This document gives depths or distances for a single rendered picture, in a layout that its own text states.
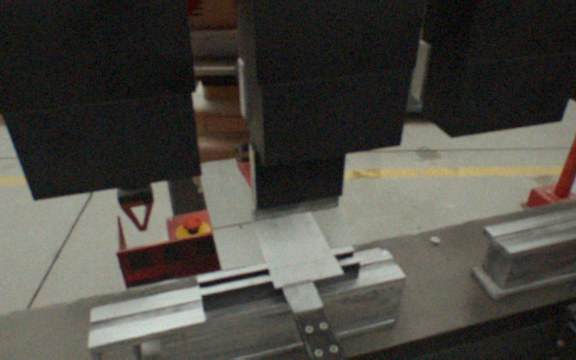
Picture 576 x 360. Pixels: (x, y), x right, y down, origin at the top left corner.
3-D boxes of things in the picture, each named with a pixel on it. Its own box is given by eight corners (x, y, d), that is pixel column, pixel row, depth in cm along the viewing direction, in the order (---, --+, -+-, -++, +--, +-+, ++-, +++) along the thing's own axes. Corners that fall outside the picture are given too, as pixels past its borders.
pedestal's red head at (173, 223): (216, 248, 110) (209, 186, 100) (231, 296, 98) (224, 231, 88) (130, 266, 105) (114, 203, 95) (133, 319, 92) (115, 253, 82)
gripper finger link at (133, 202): (126, 239, 92) (116, 195, 88) (126, 225, 98) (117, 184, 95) (160, 232, 93) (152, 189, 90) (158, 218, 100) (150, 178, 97)
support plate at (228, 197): (298, 153, 82) (298, 148, 82) (357, 248, 61) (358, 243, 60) (197, 168, 78) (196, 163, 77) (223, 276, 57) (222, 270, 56)
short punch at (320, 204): (335, 202, 55) (340, 130, 49) (341, 211, 53) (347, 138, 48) (252, 216, 52) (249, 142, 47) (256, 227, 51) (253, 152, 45)
